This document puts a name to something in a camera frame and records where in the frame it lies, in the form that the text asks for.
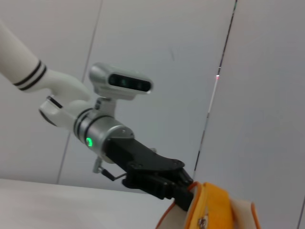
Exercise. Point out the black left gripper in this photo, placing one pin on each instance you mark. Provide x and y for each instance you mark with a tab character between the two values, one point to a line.
143	157

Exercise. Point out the silver zipper pull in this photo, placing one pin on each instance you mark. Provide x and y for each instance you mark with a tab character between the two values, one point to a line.
203	221

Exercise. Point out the beige bag with orange trim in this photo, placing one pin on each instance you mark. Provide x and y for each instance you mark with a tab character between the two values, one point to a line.
219	205

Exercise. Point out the white and silver left robot arm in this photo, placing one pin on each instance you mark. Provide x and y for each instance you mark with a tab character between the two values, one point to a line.
62	81

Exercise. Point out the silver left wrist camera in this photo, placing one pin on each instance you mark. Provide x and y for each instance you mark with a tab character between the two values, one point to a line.
119	82

